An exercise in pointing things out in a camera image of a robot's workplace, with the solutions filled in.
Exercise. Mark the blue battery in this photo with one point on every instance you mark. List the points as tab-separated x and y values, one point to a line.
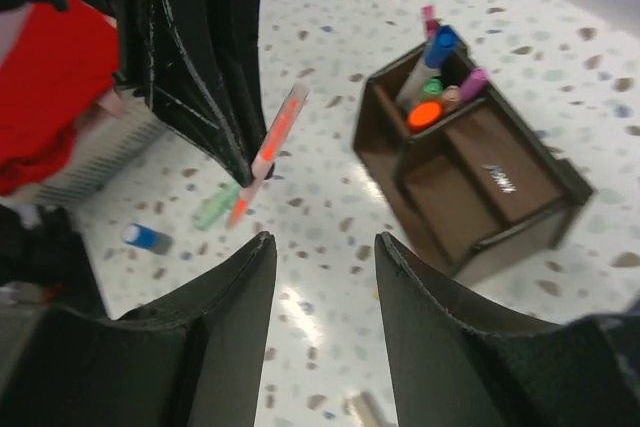
145	238

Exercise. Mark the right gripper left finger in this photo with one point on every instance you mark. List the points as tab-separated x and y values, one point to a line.
192	357

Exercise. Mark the red gel pen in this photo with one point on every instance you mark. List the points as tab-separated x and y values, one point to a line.
430	23

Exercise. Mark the green capped marker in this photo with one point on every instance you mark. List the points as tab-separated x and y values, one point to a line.
431	89

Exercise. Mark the pink capped marker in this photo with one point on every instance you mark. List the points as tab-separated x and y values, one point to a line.
473	84

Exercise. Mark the light green stapler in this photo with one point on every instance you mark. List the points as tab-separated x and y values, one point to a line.
214	207

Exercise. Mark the brown wooden desk organizer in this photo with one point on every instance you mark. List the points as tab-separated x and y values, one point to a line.
474	193

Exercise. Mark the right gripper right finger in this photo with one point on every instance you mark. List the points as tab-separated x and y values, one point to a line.
459	359

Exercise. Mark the white tray with cloths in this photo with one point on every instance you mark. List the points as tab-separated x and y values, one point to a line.
98	156

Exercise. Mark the orange black highlighter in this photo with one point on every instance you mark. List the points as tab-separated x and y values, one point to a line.
423	116

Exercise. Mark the orange pen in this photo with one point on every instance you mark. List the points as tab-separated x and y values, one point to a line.
273	141

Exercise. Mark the red cloth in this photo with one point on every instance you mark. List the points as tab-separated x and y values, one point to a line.
60	66

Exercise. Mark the wooden clothespin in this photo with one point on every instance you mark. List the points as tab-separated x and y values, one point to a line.
363	409

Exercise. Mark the peach capped marker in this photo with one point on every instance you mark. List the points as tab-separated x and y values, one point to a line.
450	98

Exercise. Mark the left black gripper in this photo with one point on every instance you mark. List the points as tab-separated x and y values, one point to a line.
203	71

